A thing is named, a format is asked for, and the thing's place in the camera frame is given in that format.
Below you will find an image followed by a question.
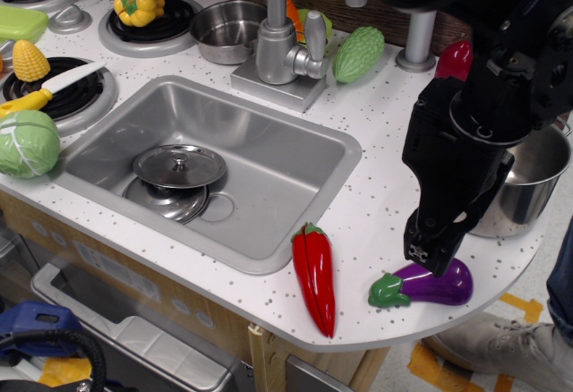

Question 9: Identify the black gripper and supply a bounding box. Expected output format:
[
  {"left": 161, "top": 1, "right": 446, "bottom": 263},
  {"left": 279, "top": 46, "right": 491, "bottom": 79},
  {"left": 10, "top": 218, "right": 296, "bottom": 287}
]
[{"left": 402, "top": 78, "right": 515, "bottom": 277}]

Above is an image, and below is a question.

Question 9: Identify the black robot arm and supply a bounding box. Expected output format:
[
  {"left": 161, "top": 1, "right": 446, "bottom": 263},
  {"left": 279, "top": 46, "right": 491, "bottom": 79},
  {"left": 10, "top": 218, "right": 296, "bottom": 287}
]
[{"left": 382, "top": 0, "right": 572, "bottom": 277}]

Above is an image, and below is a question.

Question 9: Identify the purple toy eggplant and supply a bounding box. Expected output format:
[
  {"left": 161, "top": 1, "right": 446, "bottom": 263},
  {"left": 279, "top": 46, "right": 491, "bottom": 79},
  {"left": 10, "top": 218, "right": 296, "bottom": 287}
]
[{"left": 367, "top": 259, "right": 474, "bottom": 308}]

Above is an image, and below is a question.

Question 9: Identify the large steel pot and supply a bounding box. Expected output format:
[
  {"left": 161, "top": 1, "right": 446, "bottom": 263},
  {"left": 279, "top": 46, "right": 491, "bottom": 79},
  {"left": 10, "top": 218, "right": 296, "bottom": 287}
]
[{"left": 471, "top": 118, "right": 572, "bottom": 238}]

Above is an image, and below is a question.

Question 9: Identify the upper steel pot lid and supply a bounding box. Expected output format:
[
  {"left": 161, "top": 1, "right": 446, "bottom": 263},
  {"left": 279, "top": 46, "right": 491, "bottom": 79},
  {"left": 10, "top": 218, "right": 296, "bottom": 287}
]
[{"left": 133, "top": 144, "right": 227, "bottom": 189}]

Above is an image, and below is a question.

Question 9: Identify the small steel pot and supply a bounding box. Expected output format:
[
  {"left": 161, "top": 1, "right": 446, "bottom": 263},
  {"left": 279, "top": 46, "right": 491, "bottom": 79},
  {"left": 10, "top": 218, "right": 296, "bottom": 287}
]
[{"left": 189, "top": 0, "right": 267, "bottom": 65}]

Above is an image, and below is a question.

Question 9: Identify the red toy chili pepper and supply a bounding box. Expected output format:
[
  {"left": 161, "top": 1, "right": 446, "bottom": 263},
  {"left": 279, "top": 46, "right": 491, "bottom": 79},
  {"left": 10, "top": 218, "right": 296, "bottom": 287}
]
[{"left": 291, "top": 222, "right": 336, "bottom": 338}]

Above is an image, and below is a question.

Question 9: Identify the blue jeans leg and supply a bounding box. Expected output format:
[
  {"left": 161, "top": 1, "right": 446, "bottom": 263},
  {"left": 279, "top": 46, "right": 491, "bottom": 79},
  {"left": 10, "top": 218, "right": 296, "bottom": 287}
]
[{"left": 546, "top": 221, "right": 572, "bottom": 345}]

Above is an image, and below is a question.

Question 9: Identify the grey shoe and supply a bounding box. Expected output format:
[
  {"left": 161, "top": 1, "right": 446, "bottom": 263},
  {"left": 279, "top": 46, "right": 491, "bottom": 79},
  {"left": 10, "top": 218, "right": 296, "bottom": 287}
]
[{"left": 425, "top": 312, "right": 572, "bottom": 382}]

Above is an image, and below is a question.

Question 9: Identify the green toy bitter gourd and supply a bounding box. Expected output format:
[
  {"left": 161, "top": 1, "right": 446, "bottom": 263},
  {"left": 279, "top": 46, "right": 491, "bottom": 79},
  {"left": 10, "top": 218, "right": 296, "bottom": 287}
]
[{"left": 332, "top": 26, "right": 386, "bottom": 83}]

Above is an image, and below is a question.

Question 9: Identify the grey toy sink basin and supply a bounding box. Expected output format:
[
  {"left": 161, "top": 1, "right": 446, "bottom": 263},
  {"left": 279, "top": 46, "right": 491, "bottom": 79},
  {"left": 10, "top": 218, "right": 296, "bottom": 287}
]
[{"left": 50, "top": 76, "right": 361, "bottom": 275}]

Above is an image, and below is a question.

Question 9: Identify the grey toy faucet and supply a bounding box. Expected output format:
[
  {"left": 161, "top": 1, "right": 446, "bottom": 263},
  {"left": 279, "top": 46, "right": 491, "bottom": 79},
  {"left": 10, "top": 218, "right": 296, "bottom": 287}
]
[{"left": 231, "top": 0, "right": 329, "bottom": 113}]

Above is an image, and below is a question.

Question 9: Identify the orange toy carrot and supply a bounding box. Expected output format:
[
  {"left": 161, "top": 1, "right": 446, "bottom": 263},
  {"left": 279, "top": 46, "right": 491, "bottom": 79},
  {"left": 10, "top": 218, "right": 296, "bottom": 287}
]
[{"left": 286, "top": 0, "right": 304, "bottom": 36}]

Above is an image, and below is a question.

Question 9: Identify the black stove burner rear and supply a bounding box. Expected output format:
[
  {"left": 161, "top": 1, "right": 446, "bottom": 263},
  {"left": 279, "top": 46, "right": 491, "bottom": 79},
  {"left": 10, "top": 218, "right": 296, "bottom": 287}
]
[{"left": 98, "top": 0, "right": 201, "bottom": 58}]

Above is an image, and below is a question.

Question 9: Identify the black stove burner front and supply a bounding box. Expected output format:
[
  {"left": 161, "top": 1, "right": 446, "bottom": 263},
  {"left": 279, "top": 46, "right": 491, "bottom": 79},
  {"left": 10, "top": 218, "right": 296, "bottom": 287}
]
[{"left": 1, "top": 57, "right": 118, "bottom": 137}]

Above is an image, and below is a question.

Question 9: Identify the yellow toy bell pepper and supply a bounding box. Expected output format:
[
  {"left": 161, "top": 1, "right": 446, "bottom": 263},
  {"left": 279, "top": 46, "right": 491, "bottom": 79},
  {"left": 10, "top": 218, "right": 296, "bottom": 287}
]
[{"left": 114, "top": 0, "right": 166, "bottom": 28}]

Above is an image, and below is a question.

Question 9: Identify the green toy cabbage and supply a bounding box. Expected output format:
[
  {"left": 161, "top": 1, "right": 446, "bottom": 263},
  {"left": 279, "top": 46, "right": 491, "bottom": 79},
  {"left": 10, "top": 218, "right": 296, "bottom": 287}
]
[{"left": 1, "top": 110, "right": 60, "bottom": 179}]

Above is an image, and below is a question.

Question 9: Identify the blue clamp tool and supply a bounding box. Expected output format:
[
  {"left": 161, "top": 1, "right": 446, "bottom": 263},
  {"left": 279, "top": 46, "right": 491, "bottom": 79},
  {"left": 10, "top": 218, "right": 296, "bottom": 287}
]
[{"left": 1, "top": 301, "right": 82, "bottom": 360}]

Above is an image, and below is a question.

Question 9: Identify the yellow white toy knife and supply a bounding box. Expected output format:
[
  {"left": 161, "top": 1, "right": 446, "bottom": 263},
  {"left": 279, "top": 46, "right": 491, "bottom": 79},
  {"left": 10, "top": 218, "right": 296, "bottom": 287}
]
[{"left": 1, "top": 61, "right": 106, "bottom": 118}]

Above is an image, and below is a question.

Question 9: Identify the yellow toy corn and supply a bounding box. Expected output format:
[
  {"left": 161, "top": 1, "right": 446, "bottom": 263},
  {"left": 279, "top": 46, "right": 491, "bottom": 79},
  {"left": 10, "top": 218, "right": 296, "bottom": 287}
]
[{"left": 13, "top": 39, "right": 51, "bottom": 82}]

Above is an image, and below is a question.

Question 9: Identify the lime green plastic box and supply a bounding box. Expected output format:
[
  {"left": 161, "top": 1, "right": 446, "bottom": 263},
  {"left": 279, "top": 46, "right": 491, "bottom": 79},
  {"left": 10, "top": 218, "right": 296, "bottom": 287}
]
[{"left": 0, "top": 5, "right": 49, "bottom": 43}]

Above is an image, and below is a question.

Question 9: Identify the grey support post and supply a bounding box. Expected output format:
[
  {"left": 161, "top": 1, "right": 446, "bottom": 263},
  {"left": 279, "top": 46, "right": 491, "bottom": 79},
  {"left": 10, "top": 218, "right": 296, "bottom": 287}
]
[{"left": 396, "top": 11, "right": 437, "bottom": 73}]

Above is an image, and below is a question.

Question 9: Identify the grey oven door handle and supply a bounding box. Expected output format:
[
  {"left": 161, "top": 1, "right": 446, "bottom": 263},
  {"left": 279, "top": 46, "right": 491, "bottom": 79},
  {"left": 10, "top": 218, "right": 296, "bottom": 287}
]
[{"left": 31, "top": 263, "right": 255, "bottom": 391}]

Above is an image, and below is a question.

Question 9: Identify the black cable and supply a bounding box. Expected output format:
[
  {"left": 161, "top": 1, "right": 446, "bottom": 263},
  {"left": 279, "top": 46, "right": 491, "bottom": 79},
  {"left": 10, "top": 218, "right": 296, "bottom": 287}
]
[{"left": 0, "top": 328, "right": 108, "bottom": 392}]

